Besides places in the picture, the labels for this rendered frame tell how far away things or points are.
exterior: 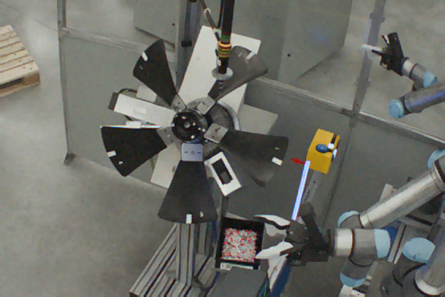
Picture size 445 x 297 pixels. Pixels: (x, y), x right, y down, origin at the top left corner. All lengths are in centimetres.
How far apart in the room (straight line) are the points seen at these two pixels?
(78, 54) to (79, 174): 85
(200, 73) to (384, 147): 98
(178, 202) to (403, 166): 123
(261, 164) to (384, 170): 99
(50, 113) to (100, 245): 137
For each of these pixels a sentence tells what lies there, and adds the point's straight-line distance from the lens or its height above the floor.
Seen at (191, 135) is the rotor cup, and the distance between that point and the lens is 202.
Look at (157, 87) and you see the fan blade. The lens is 216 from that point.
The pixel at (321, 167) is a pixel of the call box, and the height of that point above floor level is 101.
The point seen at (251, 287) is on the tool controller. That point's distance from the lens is 150.
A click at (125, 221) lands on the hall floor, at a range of 333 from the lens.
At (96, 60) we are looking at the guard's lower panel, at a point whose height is 84.
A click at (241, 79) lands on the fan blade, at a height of 137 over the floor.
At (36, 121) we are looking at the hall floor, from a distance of 415.
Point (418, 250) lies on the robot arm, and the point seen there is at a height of 127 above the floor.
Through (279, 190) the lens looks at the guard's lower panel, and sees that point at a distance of 308.
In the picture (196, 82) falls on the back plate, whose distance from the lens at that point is 233.
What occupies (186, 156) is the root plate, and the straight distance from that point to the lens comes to 206.
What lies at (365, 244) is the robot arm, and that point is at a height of 146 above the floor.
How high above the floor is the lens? 245
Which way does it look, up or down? 40 degrees down
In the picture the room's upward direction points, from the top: 6 degrees clockwise
